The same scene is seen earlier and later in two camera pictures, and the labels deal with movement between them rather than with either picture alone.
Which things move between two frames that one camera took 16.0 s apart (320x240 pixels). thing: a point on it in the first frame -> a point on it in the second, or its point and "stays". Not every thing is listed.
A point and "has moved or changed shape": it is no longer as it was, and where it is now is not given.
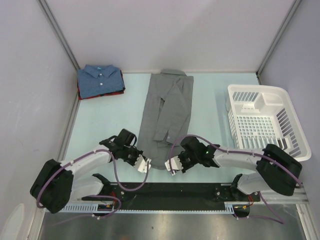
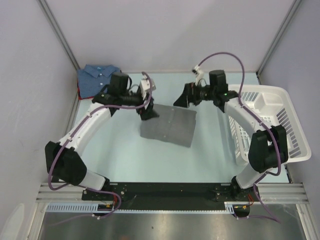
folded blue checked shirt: (97, 79) stays
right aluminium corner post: (294, 6) stays
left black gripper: (137, 153) -> (147, 113)
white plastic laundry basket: (260, 115) stays
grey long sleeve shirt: (165, 116) has moved or changed shape
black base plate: (168, 196) stays
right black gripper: (185, 167) -> (188, 96)
